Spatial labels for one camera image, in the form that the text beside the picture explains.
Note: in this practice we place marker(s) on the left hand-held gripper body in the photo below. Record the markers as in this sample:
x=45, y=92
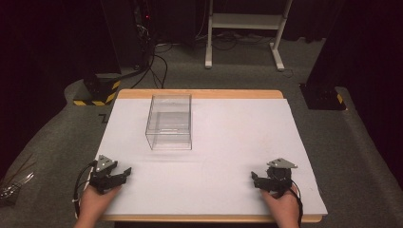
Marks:
x=103, y=182

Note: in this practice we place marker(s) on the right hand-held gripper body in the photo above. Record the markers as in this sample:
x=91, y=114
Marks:
x=279, y=179

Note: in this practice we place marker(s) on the person's left hand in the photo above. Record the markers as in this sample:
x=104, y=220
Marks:
x=93, y=204

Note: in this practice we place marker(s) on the person's right hand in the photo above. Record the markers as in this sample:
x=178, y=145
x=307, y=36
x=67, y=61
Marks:
x=285, y=209

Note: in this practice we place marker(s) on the white paper sheet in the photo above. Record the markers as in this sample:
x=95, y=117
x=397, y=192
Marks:
x=221, y=158

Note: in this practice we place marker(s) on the clear plastic box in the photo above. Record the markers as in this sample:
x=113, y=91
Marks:
x=169, y=126

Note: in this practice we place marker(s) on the black yellow striped stand base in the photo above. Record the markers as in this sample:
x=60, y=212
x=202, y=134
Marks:
x=101, y=90

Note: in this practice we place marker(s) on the clear plastic bag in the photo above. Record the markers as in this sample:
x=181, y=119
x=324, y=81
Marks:
x=14, y=186

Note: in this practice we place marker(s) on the black equipment rack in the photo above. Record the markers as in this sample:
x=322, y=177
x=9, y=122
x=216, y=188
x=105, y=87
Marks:
x=142, y=31

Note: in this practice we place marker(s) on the white metal stand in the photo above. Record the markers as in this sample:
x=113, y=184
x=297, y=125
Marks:
x=247, y=21

